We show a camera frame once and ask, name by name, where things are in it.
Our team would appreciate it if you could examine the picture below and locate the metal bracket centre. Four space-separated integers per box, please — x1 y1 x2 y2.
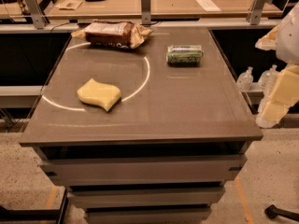
141 0 151 25

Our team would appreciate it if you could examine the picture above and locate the clear bottle left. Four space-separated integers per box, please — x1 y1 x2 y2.
236 66 253 91

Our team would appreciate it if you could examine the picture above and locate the brown chip bag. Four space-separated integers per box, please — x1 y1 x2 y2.
72 21 152 49

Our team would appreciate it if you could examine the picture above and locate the grey drawer cabinet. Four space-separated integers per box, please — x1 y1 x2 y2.
36 141 248 224

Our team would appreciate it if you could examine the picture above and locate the yellow sponge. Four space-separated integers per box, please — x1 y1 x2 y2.
77 78 121 112

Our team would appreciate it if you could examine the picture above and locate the white paper sheet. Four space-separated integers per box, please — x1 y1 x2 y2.
196 0 221 12

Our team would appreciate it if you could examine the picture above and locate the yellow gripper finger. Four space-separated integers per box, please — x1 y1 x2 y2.
255 25 279 50
256 64 299 128

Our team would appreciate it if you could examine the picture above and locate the metal bracket left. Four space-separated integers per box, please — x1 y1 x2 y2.
24 0 48 29

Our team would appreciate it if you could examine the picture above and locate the black chair base leg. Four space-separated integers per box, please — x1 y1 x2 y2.
264 204 299 221

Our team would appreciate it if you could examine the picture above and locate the small paper card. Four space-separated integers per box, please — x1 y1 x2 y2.
57 0 82 10

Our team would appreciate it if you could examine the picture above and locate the clear bottle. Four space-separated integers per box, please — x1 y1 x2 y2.
236 66 253 91
258 64 277 90

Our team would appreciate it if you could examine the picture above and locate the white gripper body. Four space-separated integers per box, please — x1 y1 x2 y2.
276 3 299 64

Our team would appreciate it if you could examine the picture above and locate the metal bracket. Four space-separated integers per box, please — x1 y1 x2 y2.
141 0 151 25
247 0 267 25
24 0 48 29

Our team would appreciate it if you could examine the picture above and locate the metal bracket right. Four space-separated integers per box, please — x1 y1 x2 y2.
247 0 267 25

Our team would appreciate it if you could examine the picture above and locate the green soda can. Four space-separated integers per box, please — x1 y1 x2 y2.
166 45 203 64

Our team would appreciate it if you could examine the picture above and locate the clear bottle right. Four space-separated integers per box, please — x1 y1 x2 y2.
258 64 277 90

